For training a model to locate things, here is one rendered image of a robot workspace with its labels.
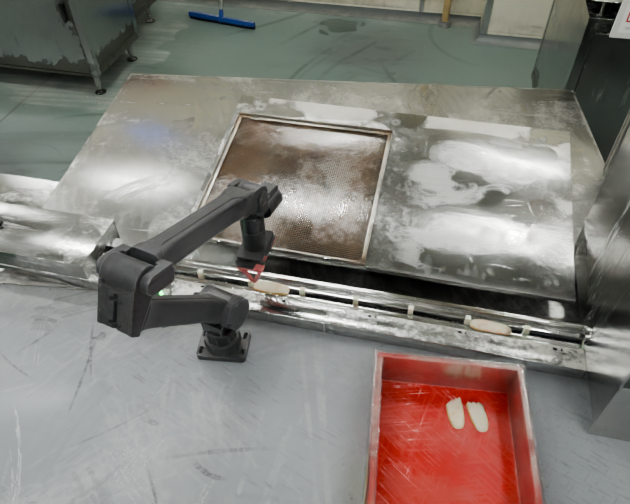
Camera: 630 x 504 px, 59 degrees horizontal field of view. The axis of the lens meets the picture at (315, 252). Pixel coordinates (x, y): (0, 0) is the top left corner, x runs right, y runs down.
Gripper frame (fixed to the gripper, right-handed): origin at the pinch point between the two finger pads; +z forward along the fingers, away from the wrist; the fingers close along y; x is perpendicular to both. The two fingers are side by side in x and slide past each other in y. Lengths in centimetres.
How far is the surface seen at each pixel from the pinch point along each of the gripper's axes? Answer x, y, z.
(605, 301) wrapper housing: -80, 0, -9
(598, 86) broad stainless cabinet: -109, 166, 28
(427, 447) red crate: -47, -33, 10
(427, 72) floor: -29, 284, 92
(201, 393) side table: 4.9, -31.2, 10.3
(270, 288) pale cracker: -2.9, -0.5, 6.4
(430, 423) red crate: -47, -27, 10
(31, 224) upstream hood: 67, 3, 1
